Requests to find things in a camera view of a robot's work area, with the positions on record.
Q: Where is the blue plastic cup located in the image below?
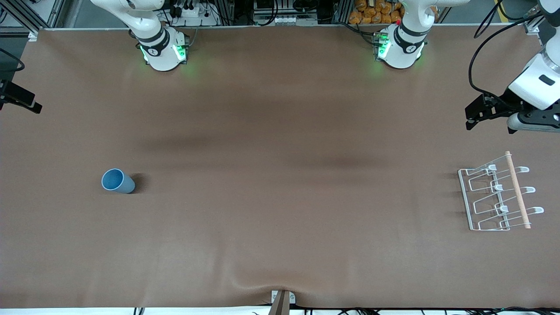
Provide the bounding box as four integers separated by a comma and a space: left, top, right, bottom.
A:
101, 168, 136, 194

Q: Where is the orange packets pile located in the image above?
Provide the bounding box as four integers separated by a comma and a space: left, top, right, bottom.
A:
348, 0, 406, 25

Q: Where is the white power strip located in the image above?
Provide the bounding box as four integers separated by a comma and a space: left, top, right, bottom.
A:
168, 0, 220, 26

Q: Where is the white terminal block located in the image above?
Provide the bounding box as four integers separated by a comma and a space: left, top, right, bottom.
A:
275, 16, 319, 26

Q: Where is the brown table mat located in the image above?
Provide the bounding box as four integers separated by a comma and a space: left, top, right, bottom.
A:
0, 24, 560, 309

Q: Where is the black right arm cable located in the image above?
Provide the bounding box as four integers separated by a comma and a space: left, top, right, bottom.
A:
0, 47, 25, 73

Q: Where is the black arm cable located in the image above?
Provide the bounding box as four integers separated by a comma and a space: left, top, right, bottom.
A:
0, 47, 25, 73
469, 0, 545, 99

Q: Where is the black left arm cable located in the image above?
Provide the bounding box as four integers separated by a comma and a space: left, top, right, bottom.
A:
469, 0, 545, 99

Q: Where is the aluminium frame profile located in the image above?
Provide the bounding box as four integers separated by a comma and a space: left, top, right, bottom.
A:
524, 15, 548, 36
0, 0, 66, 38

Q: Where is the white wire cup rack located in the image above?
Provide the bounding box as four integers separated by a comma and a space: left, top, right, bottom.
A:
458, 151, 545, 231

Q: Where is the metal camera post bracket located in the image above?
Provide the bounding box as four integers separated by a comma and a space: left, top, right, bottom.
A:
269, 290, 296, 315

